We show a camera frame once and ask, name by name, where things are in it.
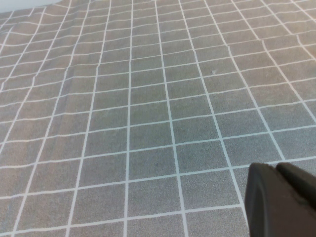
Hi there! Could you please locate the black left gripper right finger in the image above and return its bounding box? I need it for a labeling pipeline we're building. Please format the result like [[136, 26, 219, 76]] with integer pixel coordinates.
[[276, 162, 316, 210]]

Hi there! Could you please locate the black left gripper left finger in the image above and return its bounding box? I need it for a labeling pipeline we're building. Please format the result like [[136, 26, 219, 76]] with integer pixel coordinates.
[[244, 162, 316, 237]]

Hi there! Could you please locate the grey white-checked tablecloth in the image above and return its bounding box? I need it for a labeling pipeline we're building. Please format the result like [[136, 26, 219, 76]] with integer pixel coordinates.
[[0, 0, 316, 237]]

